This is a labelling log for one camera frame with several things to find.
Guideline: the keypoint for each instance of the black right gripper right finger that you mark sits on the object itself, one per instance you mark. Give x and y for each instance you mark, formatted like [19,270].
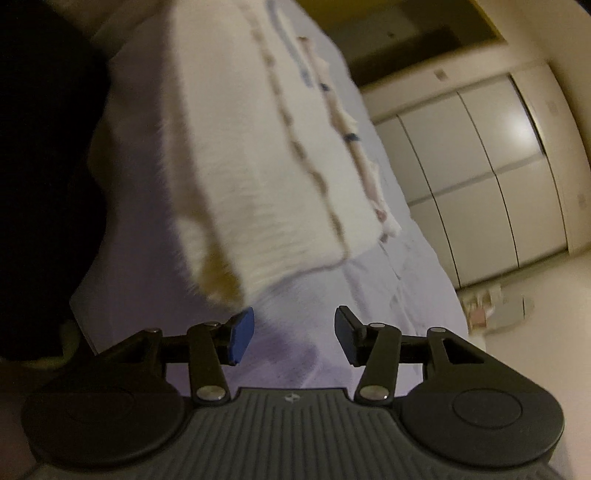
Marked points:
[450,397]

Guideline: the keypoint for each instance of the cream wardrobe with panel doors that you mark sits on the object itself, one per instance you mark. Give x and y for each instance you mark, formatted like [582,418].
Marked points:
[495,173]

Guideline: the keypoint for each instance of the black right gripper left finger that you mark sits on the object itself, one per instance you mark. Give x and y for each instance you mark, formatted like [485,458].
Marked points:
[132,400]

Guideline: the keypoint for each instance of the white bed sheet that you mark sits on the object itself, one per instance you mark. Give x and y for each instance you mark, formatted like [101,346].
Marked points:
[138,280]

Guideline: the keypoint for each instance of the cream knitted sweater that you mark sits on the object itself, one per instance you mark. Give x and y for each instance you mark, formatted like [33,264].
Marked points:
[265,169]

